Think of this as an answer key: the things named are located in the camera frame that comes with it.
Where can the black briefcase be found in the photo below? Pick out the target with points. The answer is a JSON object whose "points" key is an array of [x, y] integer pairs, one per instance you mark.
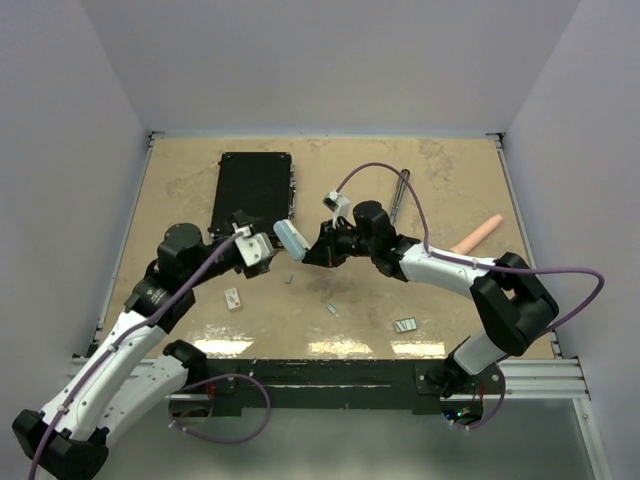
{"points": [[259, 184]]}

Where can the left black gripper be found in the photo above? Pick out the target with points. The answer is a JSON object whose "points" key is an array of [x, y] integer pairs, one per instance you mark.
{"points": [[258, 267]]}

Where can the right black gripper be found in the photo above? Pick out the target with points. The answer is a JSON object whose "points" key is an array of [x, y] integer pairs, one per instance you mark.
{"points": [[325, 252]]}

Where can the pink silicone cone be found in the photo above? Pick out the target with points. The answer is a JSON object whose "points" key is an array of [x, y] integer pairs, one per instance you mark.
{"points": [[472, 240]]}

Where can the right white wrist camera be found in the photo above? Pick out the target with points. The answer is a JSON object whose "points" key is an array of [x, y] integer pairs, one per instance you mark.
{"points": [[338, 204]]}

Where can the silver black stapler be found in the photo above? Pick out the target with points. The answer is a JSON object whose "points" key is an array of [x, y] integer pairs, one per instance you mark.
{"points": [[398, 195]]}

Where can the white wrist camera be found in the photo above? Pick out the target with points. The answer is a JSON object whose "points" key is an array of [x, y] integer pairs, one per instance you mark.
{"points": [[253, 247], [338, 204]]}

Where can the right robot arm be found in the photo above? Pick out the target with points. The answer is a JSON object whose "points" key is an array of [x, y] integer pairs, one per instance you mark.
{"points": [[513, 305]]}

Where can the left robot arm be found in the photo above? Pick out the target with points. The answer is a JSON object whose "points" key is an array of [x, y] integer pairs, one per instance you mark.
{"points": [[71, 436]]}

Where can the small staple box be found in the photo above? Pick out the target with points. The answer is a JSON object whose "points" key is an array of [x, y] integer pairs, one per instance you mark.
{"points": [[233, 299]]}

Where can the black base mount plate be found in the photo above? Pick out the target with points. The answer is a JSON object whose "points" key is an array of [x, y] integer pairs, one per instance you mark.
{"points": [[417, 386]]}

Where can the staple strips pack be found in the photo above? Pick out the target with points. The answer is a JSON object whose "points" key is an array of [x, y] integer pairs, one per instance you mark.
{"points": [[405, 325]]}

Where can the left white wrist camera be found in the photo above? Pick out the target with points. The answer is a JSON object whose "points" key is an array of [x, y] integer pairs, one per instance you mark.
{"points": [[253, 247]]}

